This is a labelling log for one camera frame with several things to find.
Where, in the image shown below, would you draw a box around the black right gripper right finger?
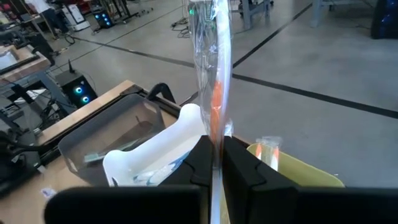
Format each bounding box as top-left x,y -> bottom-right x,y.
221,136 -> 398,224

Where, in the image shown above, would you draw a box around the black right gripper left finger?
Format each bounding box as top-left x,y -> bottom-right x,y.
43,135 -> 215,224

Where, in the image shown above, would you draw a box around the blue white toothbrush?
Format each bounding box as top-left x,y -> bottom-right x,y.
132,149 -> 192,187

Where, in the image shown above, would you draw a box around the green white toothbrush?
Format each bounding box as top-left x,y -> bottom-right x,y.
83,136 -> 147,164

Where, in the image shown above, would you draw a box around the yellow plastic bin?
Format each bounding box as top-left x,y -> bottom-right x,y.
247,142 -> 346,189

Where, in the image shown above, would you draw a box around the white plastic bin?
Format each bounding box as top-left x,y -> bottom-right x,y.
102,103 -> 209,187

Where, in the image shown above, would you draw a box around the white sticker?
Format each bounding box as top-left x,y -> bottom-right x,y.
40,186 -> 57,200

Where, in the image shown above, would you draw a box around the black table clamp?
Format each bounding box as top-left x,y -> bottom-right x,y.
146,82 -> 177,105

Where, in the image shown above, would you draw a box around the computer tower lit fans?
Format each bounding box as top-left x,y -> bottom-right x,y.
55,60 -> 99,110
93,11 -> 114,30

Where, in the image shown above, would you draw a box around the white cabinet machine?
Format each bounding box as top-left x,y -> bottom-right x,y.
62,3 -> 91,32

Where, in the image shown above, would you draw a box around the dark blue object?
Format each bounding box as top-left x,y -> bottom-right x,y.
369,0 -> 398,40

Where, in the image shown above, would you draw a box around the grey metal table legs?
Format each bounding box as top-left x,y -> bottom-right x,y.
239,0 -> 271,30

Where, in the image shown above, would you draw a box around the person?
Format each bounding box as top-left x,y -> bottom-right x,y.
24,0 -> 68,35

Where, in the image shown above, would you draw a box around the wooden table black frame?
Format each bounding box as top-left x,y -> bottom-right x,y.
0,45 -> 52,86

